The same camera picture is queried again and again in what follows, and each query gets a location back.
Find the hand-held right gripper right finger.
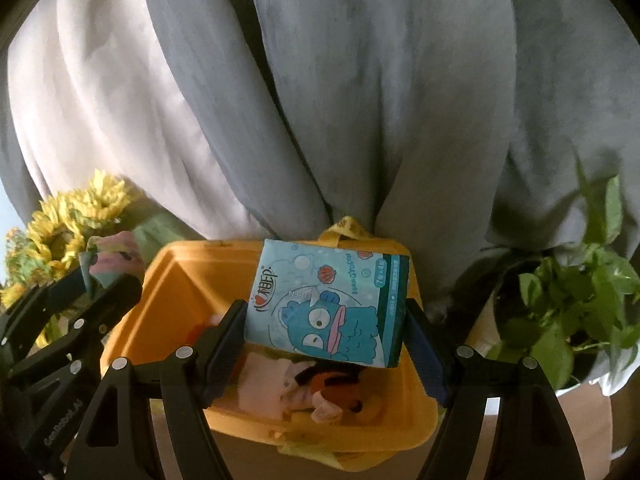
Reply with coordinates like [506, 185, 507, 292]
[406, 298, 587, 480]

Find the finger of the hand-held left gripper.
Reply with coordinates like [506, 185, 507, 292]
[0, 264, 93, 346]
[7, 275, 143, 391]

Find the pastel knotted cloth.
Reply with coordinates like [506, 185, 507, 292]
[77, 231, 146, 296]

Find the grey curtain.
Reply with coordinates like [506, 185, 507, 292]
[0, 0, 640, 321]

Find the pale pink curtain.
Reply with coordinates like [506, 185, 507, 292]
[7, 0, 331, 256]

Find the orange storage basket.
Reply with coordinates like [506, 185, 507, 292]
[100, 216, 438, 471]

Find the blue tissue packet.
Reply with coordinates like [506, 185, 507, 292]
[243, 238, 412, 368]

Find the black mouse plush toy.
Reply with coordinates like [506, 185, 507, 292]
[285, 357, 388, 426]

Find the white ribbed plant pot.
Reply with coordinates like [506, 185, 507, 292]
[470, 252, 623, 396]

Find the sunflower bouquet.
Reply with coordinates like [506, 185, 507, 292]
[0, 170, 203, 348]

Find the green leafy plant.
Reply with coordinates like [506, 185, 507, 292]
[487, 157, 640, 391]

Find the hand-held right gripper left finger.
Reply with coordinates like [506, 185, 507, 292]
[65, 300, 248, 480]

